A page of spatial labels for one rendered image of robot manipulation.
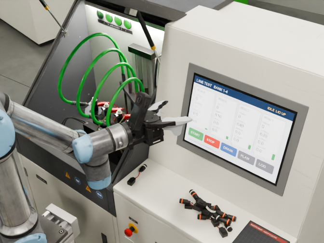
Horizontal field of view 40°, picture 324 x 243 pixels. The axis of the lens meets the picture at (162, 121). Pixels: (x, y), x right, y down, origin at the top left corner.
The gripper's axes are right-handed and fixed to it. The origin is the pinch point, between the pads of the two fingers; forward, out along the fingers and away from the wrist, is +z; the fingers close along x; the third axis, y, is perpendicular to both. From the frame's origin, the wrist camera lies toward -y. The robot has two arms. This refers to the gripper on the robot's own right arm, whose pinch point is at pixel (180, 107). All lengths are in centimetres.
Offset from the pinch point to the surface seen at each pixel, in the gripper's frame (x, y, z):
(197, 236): 7.5, 49.1, -1.4
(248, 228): 14, 50, 16
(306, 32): -15, -4, 68
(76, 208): -61, 73, -27
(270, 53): 2.0, -9.3, 34.5
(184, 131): -22.1, 25.0, 13.3
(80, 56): -106, 17, 2
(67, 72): -103, 22, -6
